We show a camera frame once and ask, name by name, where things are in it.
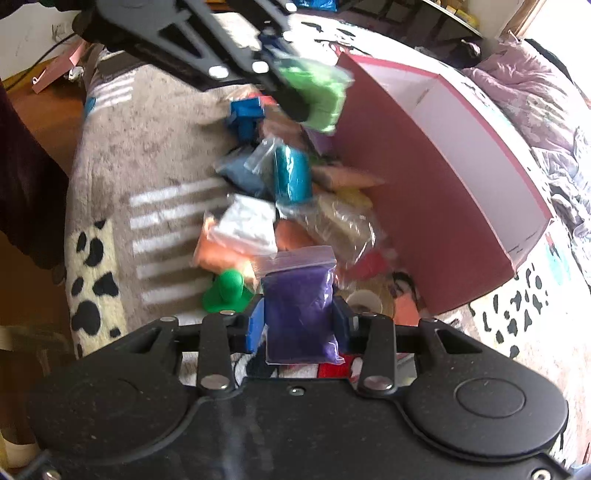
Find green clay bag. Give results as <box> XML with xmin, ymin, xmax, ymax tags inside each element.
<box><xmin>279</xmin><ymin>58</ymin><xmax>354</xmax><ymax>136</ymax></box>

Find lilac clay bag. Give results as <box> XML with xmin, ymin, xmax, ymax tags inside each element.
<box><xmin>302</xmin><ymin>126</ymin><xmax>334</xmax><ymax>158</ymax></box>

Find red-orange clay bag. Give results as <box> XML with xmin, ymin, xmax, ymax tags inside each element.
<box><xmin>276</xmin><ymin>219</ymin><xmax>320</xmax><ymax>254</ymax></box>

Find white tape roll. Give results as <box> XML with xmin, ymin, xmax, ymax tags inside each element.
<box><xmin>345</xmin><ymin>290</ymin><xmax>384</xmax><ymax>320</ymax></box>

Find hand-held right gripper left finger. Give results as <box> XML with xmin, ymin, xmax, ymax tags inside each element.
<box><xmin>88</xmin><ymin>295</ymin><xmax>267</xmax><ymax>398</ymax></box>

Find green plastic stamp tool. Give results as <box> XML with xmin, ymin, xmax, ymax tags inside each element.
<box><xmin>202</xmin><ymin>269</ymin><xmax>257</xmax><ymax>315</ymax></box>

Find white clay bag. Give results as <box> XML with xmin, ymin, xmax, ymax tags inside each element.
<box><xmin>215</xmin><ymin>194</ymin><xmax>279</xmax><ymax>254</ymax></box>

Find blue plastic toy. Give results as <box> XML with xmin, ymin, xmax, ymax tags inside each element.
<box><xmin>225</xmin><ymin>97</ymin><xmax>271</xmax><ymax>141</ymax></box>

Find red clay bag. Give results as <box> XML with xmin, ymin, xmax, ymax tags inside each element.
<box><xmin>342</xmin><ymin>251</ymin><xmax>392</xmax><ymax>283</ymax></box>

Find pink cardboard box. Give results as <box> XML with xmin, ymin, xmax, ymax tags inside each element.
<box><xmin>330</xmin><ymin>52</ymin><xmax>555</xmax><ymax>315</ymax></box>

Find orange clay bag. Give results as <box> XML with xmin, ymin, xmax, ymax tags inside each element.
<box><xmin>193</xmin><ymin>215</ymin><xmax>259</xmax><ymax>283</ymax></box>

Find purple quilt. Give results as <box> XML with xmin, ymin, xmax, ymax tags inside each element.
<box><xmin>462</xmin><ymin>37</ymin><xmax>591</xmax><ymax>291</ymax></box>

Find teal clay bag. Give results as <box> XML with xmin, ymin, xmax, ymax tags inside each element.
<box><xmin>245</xmin><ymin>136</ymin><xmax>315</xmax><ymax>206</ymax></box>

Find dark maroon clothing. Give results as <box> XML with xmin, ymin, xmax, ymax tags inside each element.
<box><xmin>0</xmin><ymin>78</ymin><xmax>71</xmax><ymax>273</ymax></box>

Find peach clay bag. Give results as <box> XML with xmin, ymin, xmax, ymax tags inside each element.
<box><xmin>311</xmin><ymin>164</ymin><xmax>386</xmax><ymax>192</ymax></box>

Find dark shelf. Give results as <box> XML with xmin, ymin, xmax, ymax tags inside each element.
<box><xmin>422</xmin><ymin>0</ymin><xmax>514</xmax><ymax>38</ymax></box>

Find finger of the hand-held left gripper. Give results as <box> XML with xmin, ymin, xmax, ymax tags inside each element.
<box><xmin>226</xmin><ymin>0</ymin><xmax>296</xmax><ymax>60</ymax></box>
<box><xmin>92</xmin><ymin>0</ymin><xmax>311</xmax><ymax>124</ymax></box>

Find purple clay bag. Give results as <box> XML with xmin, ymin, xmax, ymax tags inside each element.
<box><xmin>259</xmin><ymin>247</ymin><xmax>345</xmax><ymax>365</ymax></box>

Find yellow clay bag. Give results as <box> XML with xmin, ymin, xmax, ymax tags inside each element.
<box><xmin>281</xmin><ymin>191</ymin><xmax>379</xmax><ymax>268</ymax></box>

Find blue plastic bag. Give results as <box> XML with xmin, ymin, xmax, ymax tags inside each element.
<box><xmin>295</xmin><ymin>0</ymin><xmax>339</xmax><ymax>13</ymax></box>

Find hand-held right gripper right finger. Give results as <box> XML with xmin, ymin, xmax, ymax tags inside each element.
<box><xmin>331</xmin><ymin>298</ymin><xmax>509</xmax><ymax>398</ymax></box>

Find grey-blue clay bag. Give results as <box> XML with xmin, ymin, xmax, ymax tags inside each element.
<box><xmin>215</xmin><ymin>154</ymin><xmax>278</xmax><ymax>201</ymax></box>

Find pink box lid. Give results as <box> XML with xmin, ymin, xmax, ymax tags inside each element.
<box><xmin>32</xmin><ymin>39</ymin><xmax>89</xmax><ymax>92</ymax></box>

